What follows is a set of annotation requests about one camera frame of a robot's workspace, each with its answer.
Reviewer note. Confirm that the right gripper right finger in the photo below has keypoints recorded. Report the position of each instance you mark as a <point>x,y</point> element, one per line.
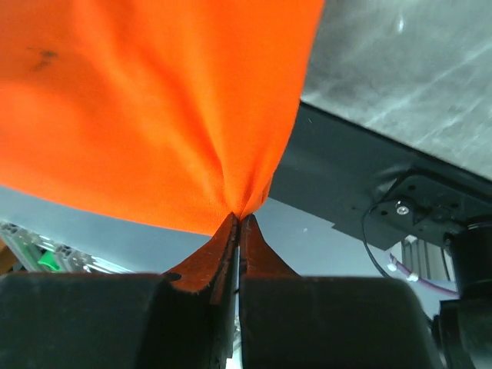
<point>257,258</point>

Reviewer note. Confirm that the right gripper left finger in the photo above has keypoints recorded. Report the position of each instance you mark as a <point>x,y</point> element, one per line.
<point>209,269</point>

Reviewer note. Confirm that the orange t shirt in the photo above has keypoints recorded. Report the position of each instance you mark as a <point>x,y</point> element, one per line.
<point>168,113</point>

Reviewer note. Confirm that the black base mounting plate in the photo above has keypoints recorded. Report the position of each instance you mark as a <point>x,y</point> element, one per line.
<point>374,188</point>

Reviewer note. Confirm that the aluminium frame rail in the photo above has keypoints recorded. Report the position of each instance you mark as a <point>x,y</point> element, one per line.
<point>39,253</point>

